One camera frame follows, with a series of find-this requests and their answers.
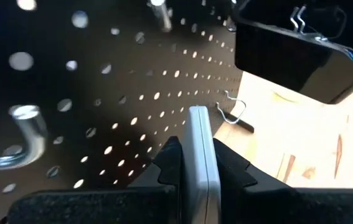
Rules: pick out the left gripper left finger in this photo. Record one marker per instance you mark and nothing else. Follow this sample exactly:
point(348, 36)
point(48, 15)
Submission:
point(171, 161)

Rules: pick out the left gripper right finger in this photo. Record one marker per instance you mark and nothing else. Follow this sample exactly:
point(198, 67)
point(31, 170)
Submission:
point(229, 168)

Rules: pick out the silver wavy hook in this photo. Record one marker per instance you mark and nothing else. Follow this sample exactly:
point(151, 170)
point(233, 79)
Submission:
point(297, 29)

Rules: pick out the silver peg hook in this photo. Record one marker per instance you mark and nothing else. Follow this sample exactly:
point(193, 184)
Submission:
point(34, 133)
point(162, 17)

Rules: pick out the wide black bin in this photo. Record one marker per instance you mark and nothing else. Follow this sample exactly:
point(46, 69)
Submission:
point(288, 62)

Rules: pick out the black metal pegboard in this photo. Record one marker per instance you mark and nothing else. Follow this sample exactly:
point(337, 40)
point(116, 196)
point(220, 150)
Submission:
point(101, 46)

